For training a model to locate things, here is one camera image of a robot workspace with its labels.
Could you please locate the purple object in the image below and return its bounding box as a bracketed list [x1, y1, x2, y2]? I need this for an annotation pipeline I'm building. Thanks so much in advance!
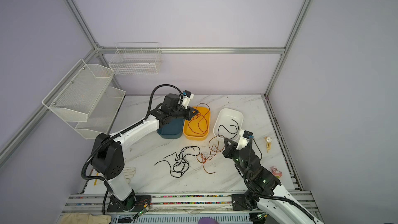
[198, 217, 219, 224]

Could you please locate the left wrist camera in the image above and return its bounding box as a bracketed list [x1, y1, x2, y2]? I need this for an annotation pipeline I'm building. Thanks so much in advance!
[181, 90, 194, 109]

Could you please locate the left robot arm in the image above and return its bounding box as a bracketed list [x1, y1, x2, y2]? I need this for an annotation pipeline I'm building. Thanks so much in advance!
[80, 84, 199, 212]

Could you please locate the upper white mesh shelf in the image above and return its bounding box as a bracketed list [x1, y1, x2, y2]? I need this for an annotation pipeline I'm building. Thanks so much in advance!
[42, 60, 115, 122]

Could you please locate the yellow plastic tub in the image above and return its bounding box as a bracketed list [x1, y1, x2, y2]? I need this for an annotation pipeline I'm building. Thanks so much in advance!
[183, 103, 211, 141]

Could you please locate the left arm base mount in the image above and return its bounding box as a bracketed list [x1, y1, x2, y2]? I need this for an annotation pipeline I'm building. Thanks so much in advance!
[106, 195, 152, 213]

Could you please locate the aluminium front rail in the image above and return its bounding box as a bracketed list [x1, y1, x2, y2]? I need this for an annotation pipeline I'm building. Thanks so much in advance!
[62, 191, 319, 215]

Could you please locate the white plastic tub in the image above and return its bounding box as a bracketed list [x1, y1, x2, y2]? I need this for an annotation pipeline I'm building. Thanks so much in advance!
[213, 108, 244, 141]

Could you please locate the white mesh shelf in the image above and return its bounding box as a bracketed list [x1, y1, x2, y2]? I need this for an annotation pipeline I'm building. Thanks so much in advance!
[42, 60, 115, 122]
[67, 87, 125, 140]

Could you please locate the yellow toy figure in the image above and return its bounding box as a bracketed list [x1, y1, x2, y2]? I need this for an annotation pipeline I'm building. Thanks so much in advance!
[264, 137, 272, 152]

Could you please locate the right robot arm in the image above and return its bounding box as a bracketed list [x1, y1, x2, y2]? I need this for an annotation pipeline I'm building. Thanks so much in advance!
[222, 137, 322, 224]

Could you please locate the white wire basket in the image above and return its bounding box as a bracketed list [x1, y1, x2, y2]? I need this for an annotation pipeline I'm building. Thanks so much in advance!
[108, 42, 163, 76]

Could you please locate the teal plastic tub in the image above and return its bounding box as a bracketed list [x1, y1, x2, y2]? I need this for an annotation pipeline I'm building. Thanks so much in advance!
[157, 119, 184, 139]

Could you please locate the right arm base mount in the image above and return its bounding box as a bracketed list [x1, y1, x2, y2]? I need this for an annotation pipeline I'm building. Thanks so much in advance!
[231, 194, 258, 211]

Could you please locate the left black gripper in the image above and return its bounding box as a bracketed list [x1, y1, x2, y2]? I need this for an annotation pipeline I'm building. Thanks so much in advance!
[170, 105, 199, 120]

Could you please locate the white cotton glove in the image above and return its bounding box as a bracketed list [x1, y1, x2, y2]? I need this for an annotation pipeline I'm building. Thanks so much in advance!
[123, 167, 136, 184]

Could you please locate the lower white mesh shelf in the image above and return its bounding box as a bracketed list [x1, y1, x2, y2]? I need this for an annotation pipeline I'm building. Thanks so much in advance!
[67, 87, 125, 140]

